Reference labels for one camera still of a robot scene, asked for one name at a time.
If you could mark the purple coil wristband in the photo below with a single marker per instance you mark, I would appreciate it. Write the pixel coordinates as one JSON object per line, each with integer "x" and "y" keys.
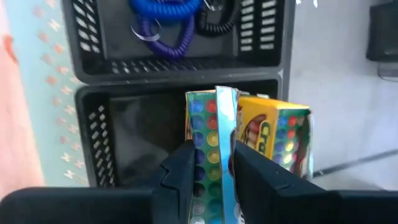
{"x": 174, "y": 49}

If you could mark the black coil wristband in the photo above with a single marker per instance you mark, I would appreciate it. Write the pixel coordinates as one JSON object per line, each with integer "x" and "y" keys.
{"x": 217, "y": 28}

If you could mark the green perforated metal shelf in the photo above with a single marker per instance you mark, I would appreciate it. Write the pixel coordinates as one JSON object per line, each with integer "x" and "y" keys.
{"x": 37, "y": 93}

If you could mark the blue coil wristband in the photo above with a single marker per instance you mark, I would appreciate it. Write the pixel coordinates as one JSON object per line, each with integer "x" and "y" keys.
{"x": 164, "y": 9}

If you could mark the black equipment box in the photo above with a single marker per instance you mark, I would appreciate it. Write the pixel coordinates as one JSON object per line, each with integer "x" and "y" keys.
{"x": 384, "y": 31}

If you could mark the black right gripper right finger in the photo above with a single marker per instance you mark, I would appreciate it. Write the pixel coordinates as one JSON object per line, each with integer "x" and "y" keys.
{"x": 258, "y": 186}

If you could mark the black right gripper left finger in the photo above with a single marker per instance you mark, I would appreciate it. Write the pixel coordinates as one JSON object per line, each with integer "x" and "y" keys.
{"x": 177, "y": 186}

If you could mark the yellow green crayon box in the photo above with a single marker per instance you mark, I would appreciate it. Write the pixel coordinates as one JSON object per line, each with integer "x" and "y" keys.
{"x": 264, "y": 124}
{"x": 208, "y": 140}

